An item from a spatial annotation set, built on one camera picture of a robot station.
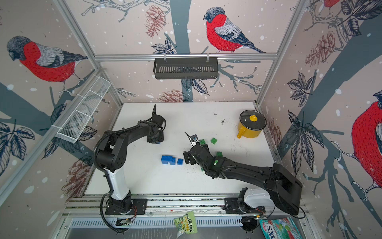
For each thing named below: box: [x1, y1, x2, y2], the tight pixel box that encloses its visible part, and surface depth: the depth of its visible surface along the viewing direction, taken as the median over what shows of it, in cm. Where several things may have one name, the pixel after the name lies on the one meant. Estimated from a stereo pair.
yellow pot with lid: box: [236, 109, 267, 139], surface depth 97 cm
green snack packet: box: [174, 211, 198, 239], surface depth 70 cm
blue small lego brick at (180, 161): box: [177, 158, 184, 166], surface depth 90 cm
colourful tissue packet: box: [259, 216, 303, 239], surface depth 67 cm
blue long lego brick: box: [161, 155, 177, 165], surface depth 87 cm
